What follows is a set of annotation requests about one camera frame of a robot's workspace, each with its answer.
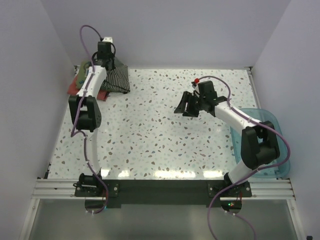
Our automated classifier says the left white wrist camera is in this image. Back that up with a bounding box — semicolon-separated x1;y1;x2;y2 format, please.
102;37;113;43

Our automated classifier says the blue translucent plastic bin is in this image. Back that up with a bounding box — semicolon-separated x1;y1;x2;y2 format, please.
230;108;291;179

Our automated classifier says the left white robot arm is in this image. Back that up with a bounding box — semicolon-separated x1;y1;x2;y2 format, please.
68;38;116;196

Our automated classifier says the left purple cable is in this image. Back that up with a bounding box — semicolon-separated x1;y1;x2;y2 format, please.
70;24;110;216

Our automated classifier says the olive green tank top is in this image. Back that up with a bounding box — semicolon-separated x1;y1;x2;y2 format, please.
76;61;91;90

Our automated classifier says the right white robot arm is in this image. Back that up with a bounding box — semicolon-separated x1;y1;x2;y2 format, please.
174;78;280;197

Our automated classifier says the salmon red folded tank top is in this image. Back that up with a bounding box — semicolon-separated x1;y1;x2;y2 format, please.
67;75;109;102

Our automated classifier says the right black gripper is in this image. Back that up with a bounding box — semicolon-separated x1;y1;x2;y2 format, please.
174;91;206;118

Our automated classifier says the purple cable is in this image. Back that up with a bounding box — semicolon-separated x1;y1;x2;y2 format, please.
70;24;110;216
194;75;291;240

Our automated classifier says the striped black white tank top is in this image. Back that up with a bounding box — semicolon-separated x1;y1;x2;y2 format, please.
100;57;131;94

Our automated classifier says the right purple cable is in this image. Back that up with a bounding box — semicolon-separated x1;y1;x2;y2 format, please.
194;75;291;240

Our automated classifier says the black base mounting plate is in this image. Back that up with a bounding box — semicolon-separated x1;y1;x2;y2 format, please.
74;178;252;213

